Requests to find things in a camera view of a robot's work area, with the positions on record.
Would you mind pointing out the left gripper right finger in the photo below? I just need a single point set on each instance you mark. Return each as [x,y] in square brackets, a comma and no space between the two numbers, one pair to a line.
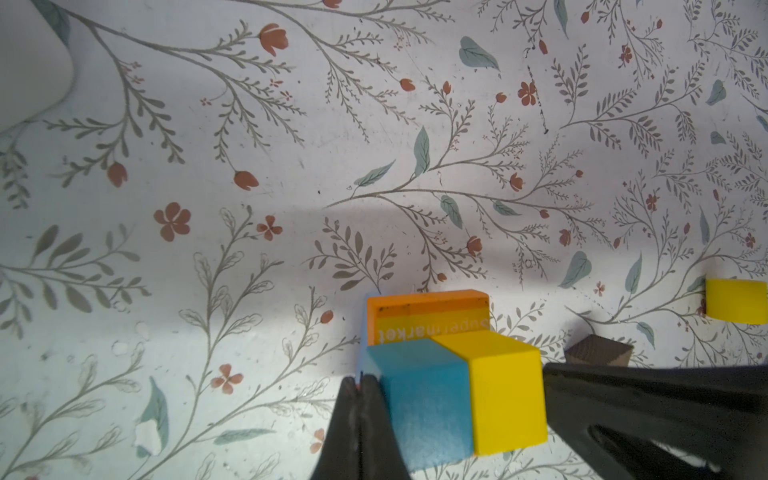
[629,423]

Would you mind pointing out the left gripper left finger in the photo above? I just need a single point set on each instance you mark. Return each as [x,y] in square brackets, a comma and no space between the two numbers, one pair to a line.
[360,441]

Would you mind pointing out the dark brown plank block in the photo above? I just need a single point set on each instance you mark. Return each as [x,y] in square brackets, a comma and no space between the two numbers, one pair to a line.
[595,350]

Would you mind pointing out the teal wooden cube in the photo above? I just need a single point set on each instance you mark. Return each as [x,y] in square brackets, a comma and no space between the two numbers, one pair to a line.
[427,391]

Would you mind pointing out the yellow wooden cube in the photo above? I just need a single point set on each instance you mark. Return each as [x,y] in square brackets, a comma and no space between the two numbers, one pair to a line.
[506,390]

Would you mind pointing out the orange wooden cylinder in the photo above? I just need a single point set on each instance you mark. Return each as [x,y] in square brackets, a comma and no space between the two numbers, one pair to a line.
[399,318]

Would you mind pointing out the small yellow wooden block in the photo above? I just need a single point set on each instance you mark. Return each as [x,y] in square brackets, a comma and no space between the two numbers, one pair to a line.
[736,301]

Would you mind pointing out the white wooden-lid tissue box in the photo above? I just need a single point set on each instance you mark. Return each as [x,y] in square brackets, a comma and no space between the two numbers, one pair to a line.
[37,70]

